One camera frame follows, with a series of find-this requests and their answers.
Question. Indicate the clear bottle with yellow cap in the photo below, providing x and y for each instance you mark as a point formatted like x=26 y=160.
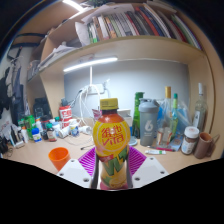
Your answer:
x=165 y=116

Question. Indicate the orange plastic cup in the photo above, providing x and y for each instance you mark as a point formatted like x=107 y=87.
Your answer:
x=59 y=156

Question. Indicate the pink packet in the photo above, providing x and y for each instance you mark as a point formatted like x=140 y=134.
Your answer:
x=95 y=114

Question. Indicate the white ceiling light tube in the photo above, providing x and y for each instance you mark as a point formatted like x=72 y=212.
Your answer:
x=73 y=4

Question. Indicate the grey shaker bottle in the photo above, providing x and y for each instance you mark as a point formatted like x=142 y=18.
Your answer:
x=148 y=125

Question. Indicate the white wall socket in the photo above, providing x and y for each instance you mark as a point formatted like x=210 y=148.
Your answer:
x=96 y=89

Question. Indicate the red and white canister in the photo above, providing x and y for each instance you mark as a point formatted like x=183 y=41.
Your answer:
x=65 y=115

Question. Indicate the tall clear glass bottle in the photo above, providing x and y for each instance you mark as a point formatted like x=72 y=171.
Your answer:
x=200 y=113

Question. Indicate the blue and white carton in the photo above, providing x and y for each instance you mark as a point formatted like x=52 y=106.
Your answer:
x=126 y=115

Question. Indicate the yellow-labelled tea drink bottle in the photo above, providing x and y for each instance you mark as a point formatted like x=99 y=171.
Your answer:
x=111 y=140

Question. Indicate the white and green tube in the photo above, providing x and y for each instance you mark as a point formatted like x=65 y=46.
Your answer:
x=155 y=152

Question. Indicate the hanging dark clothes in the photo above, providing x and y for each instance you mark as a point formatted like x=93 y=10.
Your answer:
x=15 y=96

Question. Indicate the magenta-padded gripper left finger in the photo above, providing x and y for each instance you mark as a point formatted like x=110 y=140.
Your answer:
x=73 y=171

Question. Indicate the clear bottle with green cap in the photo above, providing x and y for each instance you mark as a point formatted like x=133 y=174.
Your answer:
x=174 y=116

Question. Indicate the brown jar with white lid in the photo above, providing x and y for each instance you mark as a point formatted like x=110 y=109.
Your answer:
x=190 y=141

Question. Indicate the white under-shelf light bar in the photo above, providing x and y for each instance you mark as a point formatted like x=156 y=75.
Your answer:
x=90 y=63

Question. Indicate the white bottle with blue cap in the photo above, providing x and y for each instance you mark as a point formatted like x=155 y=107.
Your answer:
x=36 y=136

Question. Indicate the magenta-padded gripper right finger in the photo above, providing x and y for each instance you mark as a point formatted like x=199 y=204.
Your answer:
x=150 y=170

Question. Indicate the green plastic container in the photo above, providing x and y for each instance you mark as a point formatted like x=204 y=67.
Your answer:
x=29 y=125

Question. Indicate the brown mug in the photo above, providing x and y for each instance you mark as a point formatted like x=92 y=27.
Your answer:
x=202 y=145

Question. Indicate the small brown bottle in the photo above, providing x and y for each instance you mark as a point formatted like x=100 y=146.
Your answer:
x=51 y=134

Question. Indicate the wooden shelf unit with books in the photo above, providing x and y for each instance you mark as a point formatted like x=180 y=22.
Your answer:
x=133 y=43

